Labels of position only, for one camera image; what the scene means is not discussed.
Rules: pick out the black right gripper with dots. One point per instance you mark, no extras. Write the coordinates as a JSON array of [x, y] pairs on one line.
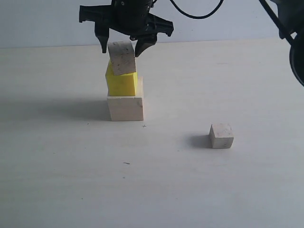
[[129, 17]]

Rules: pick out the small wooden cube with marks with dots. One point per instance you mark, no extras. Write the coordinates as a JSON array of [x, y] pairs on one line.
[[122, 57]]

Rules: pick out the yellow painted wooden cube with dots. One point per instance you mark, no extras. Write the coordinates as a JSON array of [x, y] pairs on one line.
[[121, 85]]

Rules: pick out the large natural wooden cube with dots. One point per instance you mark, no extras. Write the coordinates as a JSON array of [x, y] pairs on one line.
[[127, 108]]

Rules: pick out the small pale wooden cube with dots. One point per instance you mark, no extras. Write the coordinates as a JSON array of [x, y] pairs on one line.
[[221, 136]]

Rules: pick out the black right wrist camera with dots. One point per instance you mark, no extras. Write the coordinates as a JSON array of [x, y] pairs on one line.
[[289, 20]]

